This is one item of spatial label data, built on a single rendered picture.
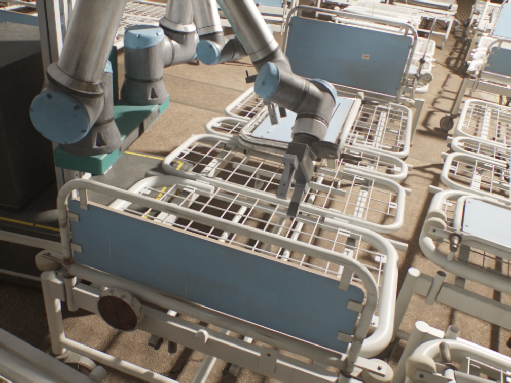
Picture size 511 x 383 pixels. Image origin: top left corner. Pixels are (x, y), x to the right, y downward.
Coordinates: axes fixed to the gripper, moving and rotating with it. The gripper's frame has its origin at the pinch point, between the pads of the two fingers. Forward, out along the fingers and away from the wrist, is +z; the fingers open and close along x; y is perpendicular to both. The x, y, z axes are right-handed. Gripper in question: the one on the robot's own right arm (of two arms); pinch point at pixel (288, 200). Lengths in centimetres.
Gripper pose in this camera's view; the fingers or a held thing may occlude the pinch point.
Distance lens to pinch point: 116.5
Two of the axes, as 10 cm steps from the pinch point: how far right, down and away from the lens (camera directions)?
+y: -9.1, -1.9, 3.6
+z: -3.0, 9.1, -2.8
